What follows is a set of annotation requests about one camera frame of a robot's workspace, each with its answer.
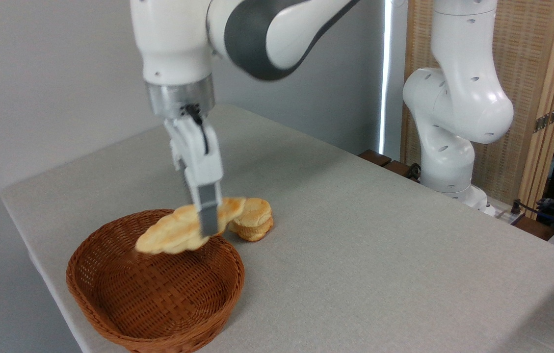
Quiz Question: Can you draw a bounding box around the wooden rattan folding screen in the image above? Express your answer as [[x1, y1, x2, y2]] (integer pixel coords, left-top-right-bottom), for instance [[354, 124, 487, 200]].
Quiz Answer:
[[401, 0, 554, 212]]

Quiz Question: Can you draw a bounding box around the black cable bundle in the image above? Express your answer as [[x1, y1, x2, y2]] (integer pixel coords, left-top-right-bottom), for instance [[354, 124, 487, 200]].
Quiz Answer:
[[509, 195, 554, 237]]

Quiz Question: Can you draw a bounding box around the brown wicker basket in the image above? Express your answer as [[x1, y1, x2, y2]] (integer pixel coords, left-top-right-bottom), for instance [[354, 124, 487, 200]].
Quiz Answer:
[[66, 209, 245, 353]]

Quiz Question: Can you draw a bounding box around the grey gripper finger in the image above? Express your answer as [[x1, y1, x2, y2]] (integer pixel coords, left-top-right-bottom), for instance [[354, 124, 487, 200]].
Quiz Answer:
[[169, 139, 195, 202], [185, 167, 223, 237]]

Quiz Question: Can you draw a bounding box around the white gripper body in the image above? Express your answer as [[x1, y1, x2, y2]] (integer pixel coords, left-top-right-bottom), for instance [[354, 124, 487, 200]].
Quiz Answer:
[[163, 117, 224, 186]]

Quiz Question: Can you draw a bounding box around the long braided bread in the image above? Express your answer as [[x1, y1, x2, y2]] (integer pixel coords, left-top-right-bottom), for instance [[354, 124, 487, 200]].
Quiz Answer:
[[135, 197, 247, 254]]

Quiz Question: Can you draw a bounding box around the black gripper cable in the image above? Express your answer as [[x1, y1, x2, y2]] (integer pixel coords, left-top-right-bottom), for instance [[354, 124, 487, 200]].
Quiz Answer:
[[185, 104, 209, 153]]

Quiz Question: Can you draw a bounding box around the brass screen hinge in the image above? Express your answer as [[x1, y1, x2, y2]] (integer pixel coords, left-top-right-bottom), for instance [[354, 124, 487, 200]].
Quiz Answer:
[[533, 104, 554, 133]]

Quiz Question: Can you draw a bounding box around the round bread roll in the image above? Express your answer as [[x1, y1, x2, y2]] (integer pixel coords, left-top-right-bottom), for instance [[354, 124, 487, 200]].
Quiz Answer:
[[228, 198, 274, 243]]

